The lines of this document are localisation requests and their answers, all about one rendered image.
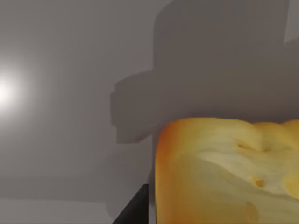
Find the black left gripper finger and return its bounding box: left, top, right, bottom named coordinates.
left=112, top=183, right=150, bottom=224

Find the golden bread loaf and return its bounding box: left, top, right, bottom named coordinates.
left=155, top=117, right=299, bottom=224

